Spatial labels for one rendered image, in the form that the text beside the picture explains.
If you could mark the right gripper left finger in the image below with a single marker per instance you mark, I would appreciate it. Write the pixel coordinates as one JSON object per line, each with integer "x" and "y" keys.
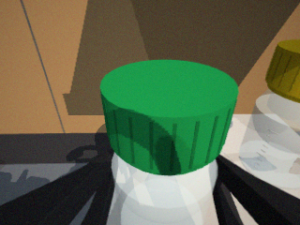
{"x": 59, "y": 202}

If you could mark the clear bottle with green cap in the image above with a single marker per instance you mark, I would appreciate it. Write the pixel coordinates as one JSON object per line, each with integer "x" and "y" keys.
{"x": 167, "y": 121}

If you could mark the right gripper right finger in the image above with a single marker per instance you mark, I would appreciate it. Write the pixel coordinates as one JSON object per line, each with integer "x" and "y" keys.
{"x": 267, "y": 204}

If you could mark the clear glass bottle with yellow cap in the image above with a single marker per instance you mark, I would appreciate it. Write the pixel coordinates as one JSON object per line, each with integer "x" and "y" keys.
{"x": 270, "y": 149}

